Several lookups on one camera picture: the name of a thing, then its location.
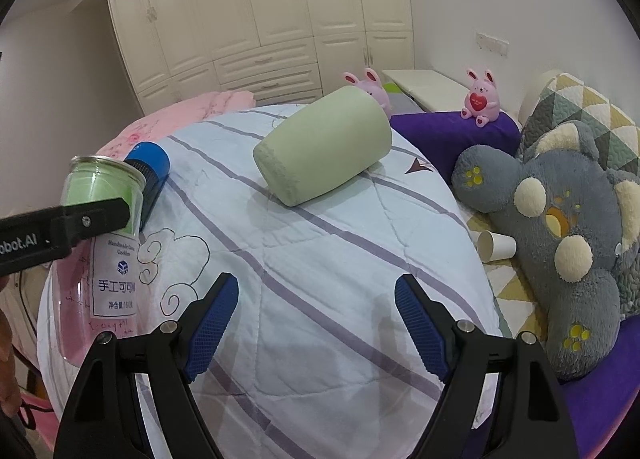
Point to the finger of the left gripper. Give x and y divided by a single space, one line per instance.
47 235

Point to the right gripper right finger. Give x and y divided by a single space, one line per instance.
529 418

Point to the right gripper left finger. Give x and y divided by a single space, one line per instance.
103 416

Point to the tall clear pink green jar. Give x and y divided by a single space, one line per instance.
95 288

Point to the white paper cup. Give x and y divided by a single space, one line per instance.
492 247

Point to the pale green ceramic cup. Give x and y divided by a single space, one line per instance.
323 145

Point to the person hand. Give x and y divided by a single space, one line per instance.
10 393

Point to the blue black metal can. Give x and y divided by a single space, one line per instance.
153 163

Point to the folded pink quilt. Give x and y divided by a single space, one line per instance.
168 120

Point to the grey plush elephant toy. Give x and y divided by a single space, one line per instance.
576 228

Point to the striped white blue tablecloth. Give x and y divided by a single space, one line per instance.
316 361

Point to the purple blanket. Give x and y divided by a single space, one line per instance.
442 137

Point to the right pink bunny toy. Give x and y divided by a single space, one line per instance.
482 102

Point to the pink bunny toy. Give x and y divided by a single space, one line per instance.
482 102
371 84

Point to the triangle patterned pillow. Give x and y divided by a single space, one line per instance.
557 97

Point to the cream white wardrobe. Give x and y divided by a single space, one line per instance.
280 50

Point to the white bench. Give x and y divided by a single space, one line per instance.
433 91

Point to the grey folded cloth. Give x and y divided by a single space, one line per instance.
400 102

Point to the left pink bunny toy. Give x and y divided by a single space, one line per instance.
371 84

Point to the white wall switch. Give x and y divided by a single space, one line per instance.
492 44

